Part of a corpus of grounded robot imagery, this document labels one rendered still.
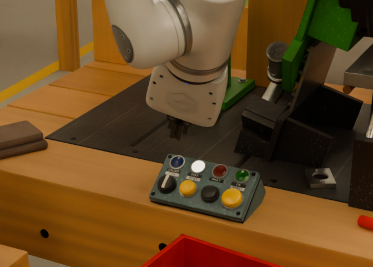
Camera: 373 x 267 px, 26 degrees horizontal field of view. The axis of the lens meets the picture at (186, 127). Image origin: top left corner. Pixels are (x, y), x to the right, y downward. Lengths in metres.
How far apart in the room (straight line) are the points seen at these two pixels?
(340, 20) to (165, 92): 0.32
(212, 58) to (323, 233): 0.32
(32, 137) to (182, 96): 0.40
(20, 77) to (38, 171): 3.27
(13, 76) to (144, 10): 3.74
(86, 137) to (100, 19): 0.50
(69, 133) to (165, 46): 0.58
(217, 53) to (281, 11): 0.71
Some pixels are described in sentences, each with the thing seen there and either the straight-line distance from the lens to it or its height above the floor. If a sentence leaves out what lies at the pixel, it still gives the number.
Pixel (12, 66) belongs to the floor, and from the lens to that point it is 4.77.
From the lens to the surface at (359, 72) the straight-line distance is 1.06.
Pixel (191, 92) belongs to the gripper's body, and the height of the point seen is 1.10.
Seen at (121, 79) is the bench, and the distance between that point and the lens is 1.78.
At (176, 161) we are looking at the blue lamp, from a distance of 1.21.
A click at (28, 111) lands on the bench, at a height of 0.88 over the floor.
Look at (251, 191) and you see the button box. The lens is 1.16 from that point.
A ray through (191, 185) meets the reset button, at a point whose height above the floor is 0.94.
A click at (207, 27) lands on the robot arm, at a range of 0.92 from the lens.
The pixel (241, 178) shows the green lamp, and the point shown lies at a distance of 1.17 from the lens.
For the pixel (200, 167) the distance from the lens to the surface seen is 1.19.
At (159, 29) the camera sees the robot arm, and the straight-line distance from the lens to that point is 0.90.
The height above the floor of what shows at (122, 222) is 0.86.
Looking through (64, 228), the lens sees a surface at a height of 0.82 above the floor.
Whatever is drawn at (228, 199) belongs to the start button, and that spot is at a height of 0.93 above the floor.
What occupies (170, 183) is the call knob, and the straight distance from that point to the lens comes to 1.18.
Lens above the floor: 1.46
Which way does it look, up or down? 23 degrees down
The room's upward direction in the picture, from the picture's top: straight up
